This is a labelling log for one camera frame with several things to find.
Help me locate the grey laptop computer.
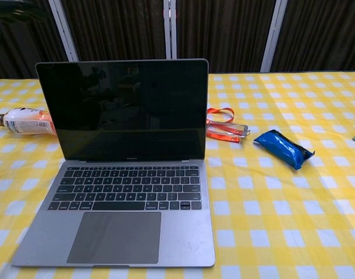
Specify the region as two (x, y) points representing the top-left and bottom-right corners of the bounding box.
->
(10, 59), (216, 268)

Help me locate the white partition frame post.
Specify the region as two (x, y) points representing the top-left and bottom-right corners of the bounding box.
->
(260, 0), (288, 73)
(163, 0), (178, 59)
(48, 0), (80, 62)

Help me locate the orange drink plastic bottle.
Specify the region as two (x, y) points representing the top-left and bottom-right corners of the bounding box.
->
(0, 106), (58, 137)

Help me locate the clear badge holder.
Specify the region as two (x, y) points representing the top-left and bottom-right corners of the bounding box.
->
(208, 121), (251, 141)

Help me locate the blue snack wrapper pack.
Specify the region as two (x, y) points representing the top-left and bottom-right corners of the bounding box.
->
(253, 129), (316, 171)

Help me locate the orange lanyard strap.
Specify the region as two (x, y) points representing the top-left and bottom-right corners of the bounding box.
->
(205, 107), (243, 145)

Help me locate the yellow white checkered tablecloth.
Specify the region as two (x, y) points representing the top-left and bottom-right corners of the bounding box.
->
(0, 71), (355, 279)

